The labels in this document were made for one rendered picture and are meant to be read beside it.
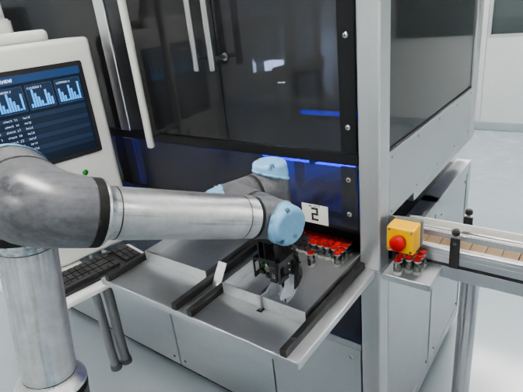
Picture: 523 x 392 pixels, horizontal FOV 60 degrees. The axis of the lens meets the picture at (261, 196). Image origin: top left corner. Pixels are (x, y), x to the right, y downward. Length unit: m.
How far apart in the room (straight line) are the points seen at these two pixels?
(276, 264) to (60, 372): 0.45
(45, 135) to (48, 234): 1.03
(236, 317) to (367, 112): 0.59
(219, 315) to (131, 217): 0.59
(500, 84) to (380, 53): 4.72
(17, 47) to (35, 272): 0.96
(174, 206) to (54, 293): 0.25
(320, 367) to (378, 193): 0.71
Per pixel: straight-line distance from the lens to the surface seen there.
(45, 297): 0.78
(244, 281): 1.28
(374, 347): 1.46
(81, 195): 0.60
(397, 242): 1.18
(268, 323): 1.12
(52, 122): 1.62
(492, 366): 2.39
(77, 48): 1.66
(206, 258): 1.42
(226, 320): 1.15
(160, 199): 0.65
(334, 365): 1.60
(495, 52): 5.73
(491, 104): 5.83
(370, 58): 1.10
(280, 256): 1.01
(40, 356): 0.83
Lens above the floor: 1.58
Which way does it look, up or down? 23 degrees down
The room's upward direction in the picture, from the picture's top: 6 degrees counter-clockwise
